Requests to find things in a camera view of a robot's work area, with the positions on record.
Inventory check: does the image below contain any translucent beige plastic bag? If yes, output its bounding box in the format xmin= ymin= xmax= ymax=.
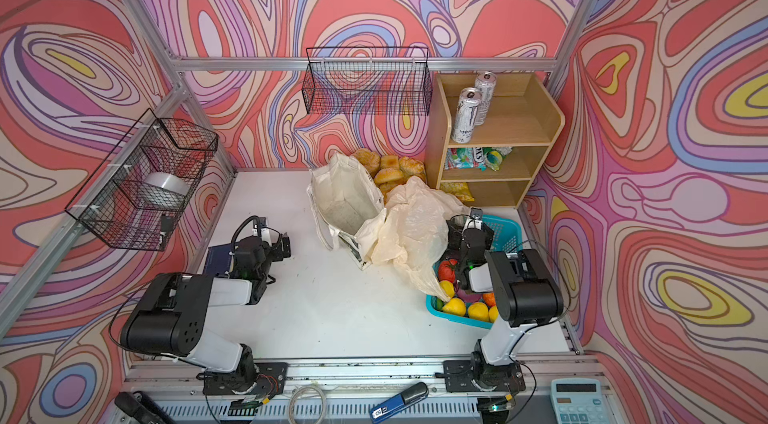
xmin=370 ymin=176 xmax=468 ymax=301

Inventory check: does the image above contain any yellow toy lemon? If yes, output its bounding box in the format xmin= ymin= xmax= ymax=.
xmin=441 ymin=297 xmax=467 ymax=317
xmin=467 ymin=301 xmax=489 ymax=322

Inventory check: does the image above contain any white canvas tote bag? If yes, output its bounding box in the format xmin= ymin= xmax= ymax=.
xmin=307 ymin=153 xmax=387 ymax=270

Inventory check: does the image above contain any silver tape roll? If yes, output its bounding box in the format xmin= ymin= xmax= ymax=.
xmin=139 ymin=172 xmax=190 ymax=210

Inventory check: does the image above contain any silver pink drink can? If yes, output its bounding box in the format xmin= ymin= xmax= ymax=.
xmin=475 ymin=72 xmax=497 ymax=126

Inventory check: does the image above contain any wooden shelf unit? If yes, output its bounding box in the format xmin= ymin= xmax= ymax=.
xmin=424 ymin=72 xmax=565 ymax=208

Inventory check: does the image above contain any yellow chips bag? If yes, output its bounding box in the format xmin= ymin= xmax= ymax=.
xmin=440 ymin=182 xmax=475 ymax=203

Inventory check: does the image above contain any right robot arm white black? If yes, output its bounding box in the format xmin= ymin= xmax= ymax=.
xmin=442 ymin=208 xmax=565 ymax=395

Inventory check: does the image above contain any blue black handheld tool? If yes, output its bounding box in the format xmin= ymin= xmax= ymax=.
xmin=369 ymin=382 xmax=429 ymax=424

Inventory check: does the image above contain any sugared bread roll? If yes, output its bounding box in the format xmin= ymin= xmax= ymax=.
xmin=352 ymin=148 xmax=381 ymax=177

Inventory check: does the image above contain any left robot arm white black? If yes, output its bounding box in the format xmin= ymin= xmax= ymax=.
xmin=116 ymin=215 xmax=292 ymax=401

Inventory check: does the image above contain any red toy tomato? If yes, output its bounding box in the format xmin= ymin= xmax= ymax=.
xmin=437 ymin=259 xmax=458 ymax=284

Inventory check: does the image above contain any white energy drink can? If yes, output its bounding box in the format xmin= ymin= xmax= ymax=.
xmin=452 ymin=88 xmax=482 ymax=144

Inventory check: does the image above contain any yellow toy lemon right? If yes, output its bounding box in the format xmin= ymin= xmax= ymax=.
xmin=467 ymin=301 xmax=489 ymax=322

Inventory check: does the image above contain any black wire basket left wall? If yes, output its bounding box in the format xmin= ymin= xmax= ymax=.
xmin=65 ymin=110 xmax=219 ymax=251

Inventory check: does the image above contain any oval bread bun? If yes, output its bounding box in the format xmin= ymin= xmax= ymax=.
xmin=374 ymin=167 xmax=406 ymax=186

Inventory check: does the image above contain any dark blue notebook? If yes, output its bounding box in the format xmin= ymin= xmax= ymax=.
xmin=202 ymin=244 xmax=232 ymax=278

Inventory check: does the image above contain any green snack packet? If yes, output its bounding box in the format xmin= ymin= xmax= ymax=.
xmin=444 ymin=146 xmax=513 ymax=171

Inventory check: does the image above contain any black wire basket wall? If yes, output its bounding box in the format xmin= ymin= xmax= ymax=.
xmin=301 ymin=46 xmax=432 ymax=116
xmin=65 ymin=110 xmax=219 ymax=251

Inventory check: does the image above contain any black wire basket back wall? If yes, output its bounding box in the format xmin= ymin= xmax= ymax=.
xmin=301 ymin=46 xmax=432 ymax=116

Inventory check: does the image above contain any white calculator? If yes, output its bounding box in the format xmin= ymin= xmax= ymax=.
xmin=550 ymin=378 xmax=611 ymax=424

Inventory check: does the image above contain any coiled white cable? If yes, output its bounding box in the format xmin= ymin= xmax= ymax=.
xmin=287 ymin=383 xmax=329 ymax=424

